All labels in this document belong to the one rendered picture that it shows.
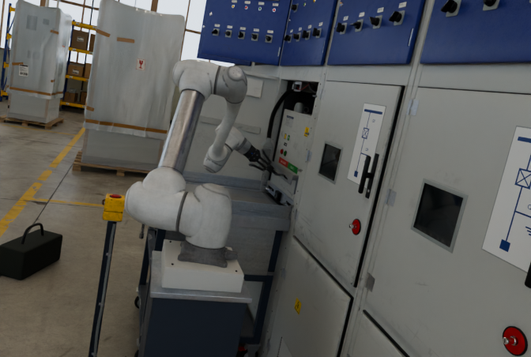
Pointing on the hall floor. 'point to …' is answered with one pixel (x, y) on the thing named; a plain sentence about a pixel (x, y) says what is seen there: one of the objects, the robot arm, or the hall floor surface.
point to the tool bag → (29, 253)
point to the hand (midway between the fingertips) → (272, 170)
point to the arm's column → (190, 328)
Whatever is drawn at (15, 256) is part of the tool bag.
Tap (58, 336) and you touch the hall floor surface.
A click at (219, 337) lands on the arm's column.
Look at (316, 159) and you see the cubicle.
